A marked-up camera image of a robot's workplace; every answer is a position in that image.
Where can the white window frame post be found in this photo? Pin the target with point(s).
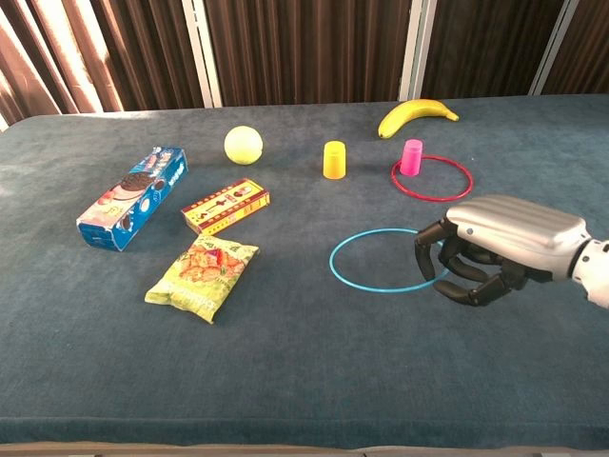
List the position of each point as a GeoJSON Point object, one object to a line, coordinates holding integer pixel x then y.
{"type": "Point", "coordinates": [202, 52]}
{"type": "Point", "coordinates": [418, 47]}
{"type": "Point", "coordinates": [556, 43]}

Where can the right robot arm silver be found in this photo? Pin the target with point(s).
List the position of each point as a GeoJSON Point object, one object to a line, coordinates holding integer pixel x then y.
{"type": "Point", "coordinates": [595, 271]}

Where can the yellow banana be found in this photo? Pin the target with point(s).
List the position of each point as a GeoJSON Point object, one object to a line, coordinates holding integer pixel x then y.
{"type": "Point", "coordinates": [404, 116]}

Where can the dark blue table cloth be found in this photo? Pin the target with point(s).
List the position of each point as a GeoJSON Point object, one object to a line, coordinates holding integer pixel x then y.
{"type": "Point", "coordinates": [285, 371]}

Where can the brown pleated curtain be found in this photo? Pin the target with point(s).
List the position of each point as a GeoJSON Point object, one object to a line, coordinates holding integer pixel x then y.
{"type": "Point", "coordinates": [309, 47]}
{"type": "Point", "coordinates": [590, 43]}
{"type": "Point", "coordinates": [485, 43]}
{"type": "Point", "coordinates": [95, 47]}

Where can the red yellow carton box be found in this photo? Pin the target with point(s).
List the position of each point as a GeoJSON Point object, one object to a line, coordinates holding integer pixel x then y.
{"type": "Point", "coordinates": [223, 207]}

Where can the yellow cup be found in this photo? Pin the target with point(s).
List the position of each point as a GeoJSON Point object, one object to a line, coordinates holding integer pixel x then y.
{"type": "Point", "coordinates": [334, 162]}

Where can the green snack bag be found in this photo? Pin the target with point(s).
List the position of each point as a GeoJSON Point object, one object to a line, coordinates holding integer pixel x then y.
{"type": "Point", "coordinates": [202, 278]}

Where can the blue Oreo cookie box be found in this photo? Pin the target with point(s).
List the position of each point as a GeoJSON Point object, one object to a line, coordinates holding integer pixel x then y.
{"type": "Point", "coordinates": [133, 195]}

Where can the pink cup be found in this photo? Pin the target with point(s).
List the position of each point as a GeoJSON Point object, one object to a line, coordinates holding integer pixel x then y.
{"type": "Point", "coordinates": [411, 157]}

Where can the yellow ball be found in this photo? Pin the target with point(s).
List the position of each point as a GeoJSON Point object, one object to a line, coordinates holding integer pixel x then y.
{"type": "Point", "coordinates": [243, 145]}

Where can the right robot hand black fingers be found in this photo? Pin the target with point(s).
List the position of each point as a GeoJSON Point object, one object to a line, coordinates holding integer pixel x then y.
{"type": "Point", "coordinates": [518, 228]}

